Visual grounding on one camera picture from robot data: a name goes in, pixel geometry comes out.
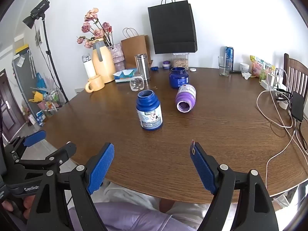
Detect blue tissue pack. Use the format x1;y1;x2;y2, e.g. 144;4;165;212
113;69;137;83

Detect person's left hand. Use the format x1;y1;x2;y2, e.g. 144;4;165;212
1;195;36;213

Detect clear container of oats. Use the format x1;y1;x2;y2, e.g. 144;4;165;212
172;52;189;70

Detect black power bank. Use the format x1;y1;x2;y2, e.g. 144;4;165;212
290;91;305;122

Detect yellow face mask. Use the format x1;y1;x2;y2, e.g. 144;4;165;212
28;91;45;103

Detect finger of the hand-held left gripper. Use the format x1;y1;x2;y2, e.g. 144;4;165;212
17;141;77;174
4;130;47;160

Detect wooden chair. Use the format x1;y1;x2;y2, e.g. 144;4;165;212
283;53;308;106

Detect dark blue wide jar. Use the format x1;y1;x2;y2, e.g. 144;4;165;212
169;67;189;89

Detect pink vase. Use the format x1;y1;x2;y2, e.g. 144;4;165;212
107;43;126;71

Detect white shorts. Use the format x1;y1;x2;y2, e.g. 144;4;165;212
103;182;210;222

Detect tall drinking glass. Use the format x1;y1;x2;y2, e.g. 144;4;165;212
218;56;231;77

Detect dried pink roses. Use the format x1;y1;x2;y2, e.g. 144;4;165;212
77;8;113;49

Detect green snack packet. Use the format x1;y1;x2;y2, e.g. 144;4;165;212
259;58;275;82

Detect purple plastic bottle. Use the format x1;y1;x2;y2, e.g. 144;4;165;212
175;84;196;113

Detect black tripod stand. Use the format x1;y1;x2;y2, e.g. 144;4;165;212
34;17;69;101

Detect small clear glass cup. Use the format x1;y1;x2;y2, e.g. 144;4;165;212
130;75;145;92

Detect blue drink can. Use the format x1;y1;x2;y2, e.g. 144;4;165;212
225;46;234;71

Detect lavender garment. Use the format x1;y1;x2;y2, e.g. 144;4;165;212
69;201;200;231

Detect blue plastic bottle white label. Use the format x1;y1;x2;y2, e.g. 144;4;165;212
136;90;163;131

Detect brown paper bag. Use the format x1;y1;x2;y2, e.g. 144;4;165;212
121;28;151;64

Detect yellow pink snack packet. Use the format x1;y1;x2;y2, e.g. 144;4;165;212
250;55;265;77

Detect dark brown door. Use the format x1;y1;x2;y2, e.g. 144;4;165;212
0;69;26;142

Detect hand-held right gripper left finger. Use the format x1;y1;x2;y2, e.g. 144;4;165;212
26;143;115;231

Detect white thermos bottle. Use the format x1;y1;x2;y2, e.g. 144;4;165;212
82;54;97;79

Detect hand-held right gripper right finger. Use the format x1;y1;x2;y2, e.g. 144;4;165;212
190;140;280;231

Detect white cable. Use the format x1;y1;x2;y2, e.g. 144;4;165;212
256;90;297;129

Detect white power strip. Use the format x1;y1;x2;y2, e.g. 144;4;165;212
260;77;289;109

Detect grey refrigerator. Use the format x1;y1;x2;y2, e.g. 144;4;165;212
12;50;49;126

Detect white charger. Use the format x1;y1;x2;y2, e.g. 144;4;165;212
275;69;285;85

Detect yellow mug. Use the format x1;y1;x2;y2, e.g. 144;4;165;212
85;75;105;93

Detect yellow thermal carafe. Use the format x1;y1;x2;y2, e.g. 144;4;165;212
92;39;116;83

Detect stainless steel tumbler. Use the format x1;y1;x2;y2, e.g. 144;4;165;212
134;54;151;82

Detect pale pink cable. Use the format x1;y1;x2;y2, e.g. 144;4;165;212
266;123;302;190

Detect black paper bag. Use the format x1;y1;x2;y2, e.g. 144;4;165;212
147;0;198;54

